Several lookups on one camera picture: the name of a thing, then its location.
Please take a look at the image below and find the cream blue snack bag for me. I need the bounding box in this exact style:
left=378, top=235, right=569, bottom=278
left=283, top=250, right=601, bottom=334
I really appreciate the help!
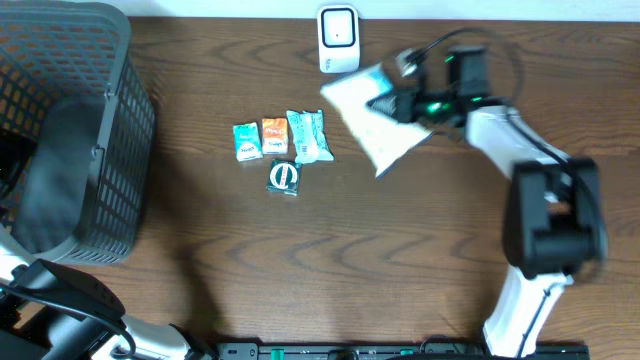
left=320, top=63, right=433, bottom=178

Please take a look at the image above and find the teal green wipes pack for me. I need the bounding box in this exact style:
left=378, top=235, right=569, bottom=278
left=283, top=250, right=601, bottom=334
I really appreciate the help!
left=286, top=110, right=334, bottom=164

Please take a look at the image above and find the orange tissue pack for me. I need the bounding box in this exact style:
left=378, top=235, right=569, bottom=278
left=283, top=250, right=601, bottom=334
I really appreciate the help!
left=262, top=118, right=289, bottom=155

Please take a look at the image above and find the small green black box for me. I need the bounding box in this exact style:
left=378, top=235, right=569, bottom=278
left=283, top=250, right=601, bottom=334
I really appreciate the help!
left=266, top=159, right=302, bottom=196

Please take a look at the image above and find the teal green tissue pack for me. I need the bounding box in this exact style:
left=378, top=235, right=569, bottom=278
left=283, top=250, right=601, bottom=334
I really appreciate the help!
left=233, top=122, right=263, bottom=162

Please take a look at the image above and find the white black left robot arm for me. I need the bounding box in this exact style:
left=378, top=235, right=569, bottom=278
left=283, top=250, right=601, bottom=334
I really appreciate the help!
left=1, top=229, right=219, bottom=359

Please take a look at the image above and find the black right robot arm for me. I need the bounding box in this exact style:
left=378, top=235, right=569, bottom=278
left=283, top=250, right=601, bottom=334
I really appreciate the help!
left=367, top=47, right=608, bottom=359

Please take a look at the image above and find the grey plastic mesh basket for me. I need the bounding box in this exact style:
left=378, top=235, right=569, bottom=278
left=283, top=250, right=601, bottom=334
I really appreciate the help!
left=1, top=1, right=156, bottom=265

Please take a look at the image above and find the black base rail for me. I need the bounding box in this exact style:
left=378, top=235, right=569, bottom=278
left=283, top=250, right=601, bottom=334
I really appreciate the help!
left=217, top=341, right=591, bottom=360

